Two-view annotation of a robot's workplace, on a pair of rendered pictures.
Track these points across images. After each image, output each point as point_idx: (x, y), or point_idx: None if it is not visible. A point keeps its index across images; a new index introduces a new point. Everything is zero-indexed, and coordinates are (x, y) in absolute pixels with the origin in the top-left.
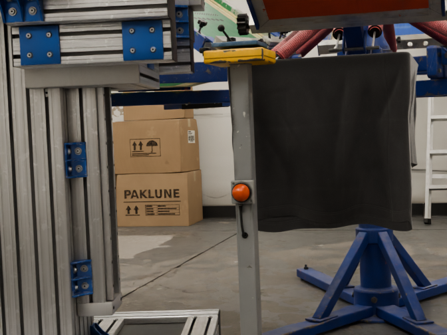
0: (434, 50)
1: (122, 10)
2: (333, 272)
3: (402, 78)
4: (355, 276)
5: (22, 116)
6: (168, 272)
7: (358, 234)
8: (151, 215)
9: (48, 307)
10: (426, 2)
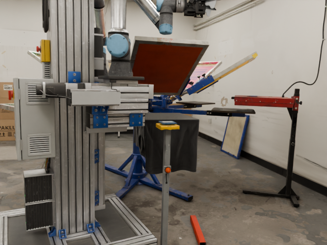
0: (165, 99)
1: (133, 111)
2: (106, 162)
3: (197, 127)
4: (116, 164)
5: (79, 142)
6: (43, 166)
7: (134, 156)
8: (10, 136)
9: (86, 210)
10: (177, 91)
